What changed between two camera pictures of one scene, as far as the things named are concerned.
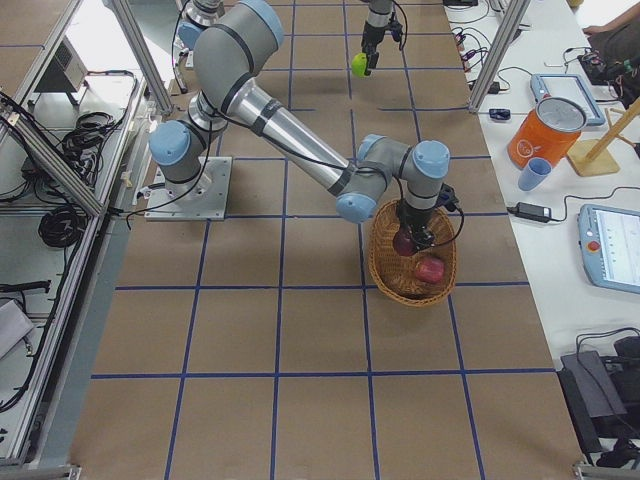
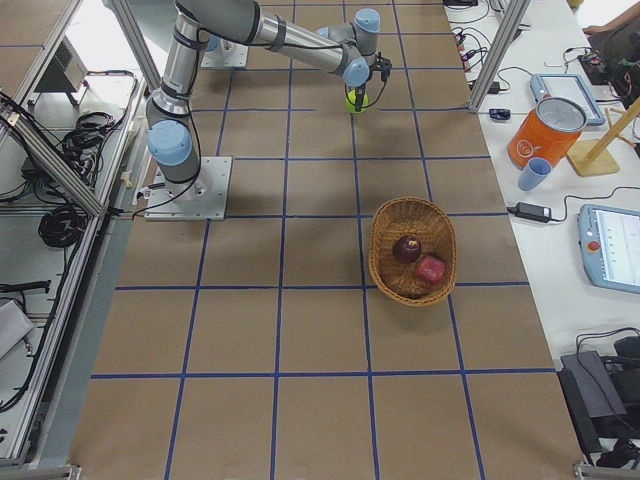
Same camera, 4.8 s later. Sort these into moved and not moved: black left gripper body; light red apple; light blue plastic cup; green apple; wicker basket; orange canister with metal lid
Moved: black left gripper body; green apple
Not moved: wicker basket; light red apple; light blue plastic cup; orange canister with metal lid
